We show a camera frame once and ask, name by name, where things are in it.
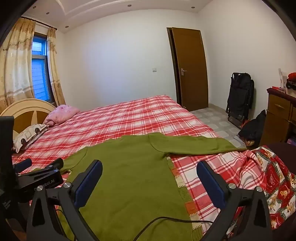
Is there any red printed blanket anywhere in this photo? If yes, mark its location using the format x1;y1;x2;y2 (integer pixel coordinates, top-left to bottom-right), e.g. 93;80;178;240
247;145;296;230

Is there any bed with red plaid sheet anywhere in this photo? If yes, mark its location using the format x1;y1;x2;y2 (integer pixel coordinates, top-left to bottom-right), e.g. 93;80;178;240
11;95;266;241

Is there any red and black clutter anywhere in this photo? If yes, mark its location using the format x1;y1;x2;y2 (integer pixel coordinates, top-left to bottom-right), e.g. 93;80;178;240
285;72;296;91

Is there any dark brown seat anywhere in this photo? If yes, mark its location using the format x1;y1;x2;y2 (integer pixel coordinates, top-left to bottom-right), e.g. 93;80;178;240
266;142;296;177

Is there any black cable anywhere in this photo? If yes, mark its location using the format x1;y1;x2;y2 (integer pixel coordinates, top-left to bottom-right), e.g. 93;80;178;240
131;217;214;241

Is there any window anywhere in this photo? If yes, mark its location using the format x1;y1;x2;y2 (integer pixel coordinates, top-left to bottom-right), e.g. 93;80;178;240
31;32;55;104

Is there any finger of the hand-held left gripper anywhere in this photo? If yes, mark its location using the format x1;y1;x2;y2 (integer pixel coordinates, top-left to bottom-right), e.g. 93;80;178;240
32;158;64;176
13;158;32;173

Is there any brown wooden door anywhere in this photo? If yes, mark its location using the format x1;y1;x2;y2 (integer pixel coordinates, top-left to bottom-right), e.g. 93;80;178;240
167;27;209;112

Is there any curtain rod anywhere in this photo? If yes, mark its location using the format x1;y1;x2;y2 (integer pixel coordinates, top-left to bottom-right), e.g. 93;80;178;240
21;17;57;30

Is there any white brown patterned pillow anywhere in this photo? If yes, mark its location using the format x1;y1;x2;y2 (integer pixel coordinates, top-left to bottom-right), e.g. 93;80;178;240
13;124;50;153

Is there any green orange striped knit sweater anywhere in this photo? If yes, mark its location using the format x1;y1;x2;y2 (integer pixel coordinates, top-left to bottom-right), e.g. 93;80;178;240
59;133;247;241

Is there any narrow beige floral curtain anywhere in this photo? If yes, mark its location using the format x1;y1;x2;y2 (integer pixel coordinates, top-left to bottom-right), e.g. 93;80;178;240
47;27;66;107

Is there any black bag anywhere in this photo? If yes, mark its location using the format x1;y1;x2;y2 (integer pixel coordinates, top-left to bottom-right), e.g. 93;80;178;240
238;110;267;147

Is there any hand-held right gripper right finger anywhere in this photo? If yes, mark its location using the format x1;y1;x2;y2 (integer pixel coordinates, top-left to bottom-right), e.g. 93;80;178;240
196;160;272;241

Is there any pink pillow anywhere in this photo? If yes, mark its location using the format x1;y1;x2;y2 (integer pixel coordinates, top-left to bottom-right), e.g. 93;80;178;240
43;105;80;127

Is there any brown wooden cabinet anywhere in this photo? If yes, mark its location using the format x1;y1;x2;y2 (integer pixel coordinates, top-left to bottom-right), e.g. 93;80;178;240
259;88;296;147

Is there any black folded stroller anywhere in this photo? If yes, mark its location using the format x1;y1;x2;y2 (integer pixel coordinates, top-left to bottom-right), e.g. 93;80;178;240
226;72;255;129

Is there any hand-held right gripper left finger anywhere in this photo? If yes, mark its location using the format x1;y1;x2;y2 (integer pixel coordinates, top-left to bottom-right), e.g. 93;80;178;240
26;160;103;241

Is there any wide beige floral curtain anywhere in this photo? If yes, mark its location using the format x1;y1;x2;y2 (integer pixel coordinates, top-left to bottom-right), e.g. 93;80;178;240
0;18;36;114

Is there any cream wooden headboard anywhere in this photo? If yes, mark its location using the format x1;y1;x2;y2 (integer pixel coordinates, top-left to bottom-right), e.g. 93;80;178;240
0;98;57;139

